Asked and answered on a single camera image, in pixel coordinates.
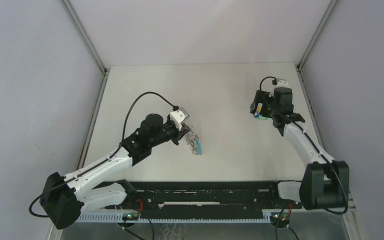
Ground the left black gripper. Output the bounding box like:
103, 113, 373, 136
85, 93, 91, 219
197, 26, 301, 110
149, 114, 190, 148

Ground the metal key organizer with rings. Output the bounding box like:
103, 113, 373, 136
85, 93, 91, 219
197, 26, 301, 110
184, 125, 203, 156

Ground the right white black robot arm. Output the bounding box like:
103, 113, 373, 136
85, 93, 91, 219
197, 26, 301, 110
250, 87, 350, 215

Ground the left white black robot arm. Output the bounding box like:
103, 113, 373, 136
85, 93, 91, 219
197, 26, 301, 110
38, 108, 191, 230

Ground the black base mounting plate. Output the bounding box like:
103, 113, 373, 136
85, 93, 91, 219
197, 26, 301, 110
112, 180, 303, 221

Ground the left green circuit board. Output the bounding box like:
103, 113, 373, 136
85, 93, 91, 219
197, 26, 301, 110
122, 213, 140, 221

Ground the green circuit board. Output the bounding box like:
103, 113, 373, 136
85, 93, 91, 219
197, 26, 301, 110
270, 214, 291, 223
122, 213, 140, 221

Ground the right green circuit board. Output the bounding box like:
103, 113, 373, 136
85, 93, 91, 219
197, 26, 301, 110
270, 214, 291, 223

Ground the right black camera cable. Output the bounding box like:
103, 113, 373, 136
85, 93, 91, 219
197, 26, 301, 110
259, 76, 350, 240

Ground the black camera cable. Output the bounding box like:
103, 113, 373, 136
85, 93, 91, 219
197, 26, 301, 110
28, 91, 180, 219
259, 76, 350, 240

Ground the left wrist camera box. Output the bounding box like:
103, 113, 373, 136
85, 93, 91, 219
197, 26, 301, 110
169, 107, 190, 131

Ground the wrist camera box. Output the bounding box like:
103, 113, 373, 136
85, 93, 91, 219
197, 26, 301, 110
272, 78, 290, 88
169, 107, 190, 131

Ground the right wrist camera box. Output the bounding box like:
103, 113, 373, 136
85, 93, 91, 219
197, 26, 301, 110
272, 78, 290, 88

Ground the left black camera cable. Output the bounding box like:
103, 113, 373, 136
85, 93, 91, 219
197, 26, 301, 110
28, 91, 180, 219

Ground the white slotted cable duct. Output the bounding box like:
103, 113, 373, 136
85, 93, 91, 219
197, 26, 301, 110
75, 211, 273, 224

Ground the right aluminium frame post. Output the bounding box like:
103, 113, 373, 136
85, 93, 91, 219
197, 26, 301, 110
296, 0, 341, 72

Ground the aluminium frame post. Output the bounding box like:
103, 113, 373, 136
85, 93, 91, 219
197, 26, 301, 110
296, 0, 341, 72
59, 0, 107, 75

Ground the left aluminium frame post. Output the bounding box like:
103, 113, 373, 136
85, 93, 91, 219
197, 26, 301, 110
59, 0, 107, 75

